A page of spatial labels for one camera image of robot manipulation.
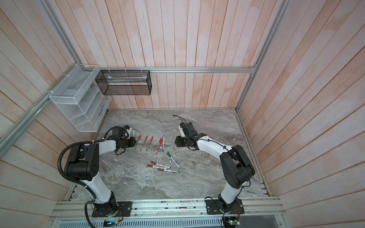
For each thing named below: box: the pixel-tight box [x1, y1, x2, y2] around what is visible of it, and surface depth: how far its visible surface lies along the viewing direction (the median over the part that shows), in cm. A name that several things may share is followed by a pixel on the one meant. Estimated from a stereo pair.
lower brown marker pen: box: [157, 168, 180, 173], surface depth 88 cm
